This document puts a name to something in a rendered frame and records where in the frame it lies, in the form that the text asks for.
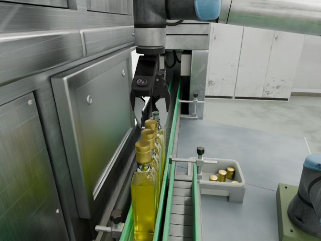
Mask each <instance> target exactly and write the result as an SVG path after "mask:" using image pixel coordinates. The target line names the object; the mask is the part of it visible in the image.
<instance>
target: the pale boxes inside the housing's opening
mask: <svg viewBox="0 0 321 241"><path fill-rule="evenodd" d="M164 59H165V60H166V53H164V55H162V54H160V69H166V66H165V64H164ZM190 72H191V52H182V57H181V76H190Z"/></svg>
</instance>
